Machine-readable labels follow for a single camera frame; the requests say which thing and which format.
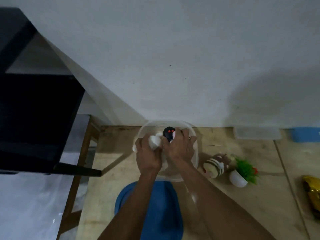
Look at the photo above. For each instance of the black furniture unit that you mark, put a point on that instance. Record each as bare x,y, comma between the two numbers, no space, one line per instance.
37,117

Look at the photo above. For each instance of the person's right forearm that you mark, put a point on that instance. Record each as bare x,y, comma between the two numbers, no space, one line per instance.
215,204

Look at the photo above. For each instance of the white plastic sheet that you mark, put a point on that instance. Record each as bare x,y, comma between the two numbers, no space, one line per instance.
27,204

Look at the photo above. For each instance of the gold shiny object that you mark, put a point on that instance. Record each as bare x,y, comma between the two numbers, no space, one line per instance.
313,194

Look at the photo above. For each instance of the brown striped plush toy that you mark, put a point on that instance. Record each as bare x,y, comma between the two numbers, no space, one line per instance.
216,166

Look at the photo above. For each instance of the person's left hand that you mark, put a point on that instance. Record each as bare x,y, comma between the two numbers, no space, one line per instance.
147,158

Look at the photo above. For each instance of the black and white plush toy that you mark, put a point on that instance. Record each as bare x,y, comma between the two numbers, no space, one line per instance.
169,132

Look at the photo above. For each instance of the person's right hand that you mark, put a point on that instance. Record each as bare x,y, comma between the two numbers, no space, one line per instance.
180,148

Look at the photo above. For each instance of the light blue plastic lid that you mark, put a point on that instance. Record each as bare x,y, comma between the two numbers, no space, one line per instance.
306,134

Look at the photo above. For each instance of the person's right fingers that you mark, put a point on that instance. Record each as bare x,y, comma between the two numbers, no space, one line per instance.
184,134

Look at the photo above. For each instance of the brown wooden frame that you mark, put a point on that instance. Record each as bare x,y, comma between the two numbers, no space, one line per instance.
75,182

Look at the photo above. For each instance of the person's left fingers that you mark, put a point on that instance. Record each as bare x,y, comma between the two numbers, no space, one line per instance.
143,142

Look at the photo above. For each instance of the person's left forearm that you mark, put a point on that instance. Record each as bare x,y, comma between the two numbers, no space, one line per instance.
130,207

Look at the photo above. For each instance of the small plant in white pot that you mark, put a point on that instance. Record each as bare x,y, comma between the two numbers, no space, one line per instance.
241,174

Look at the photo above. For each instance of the clear rectangular plastic container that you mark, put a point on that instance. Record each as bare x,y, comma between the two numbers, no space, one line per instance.
257,132

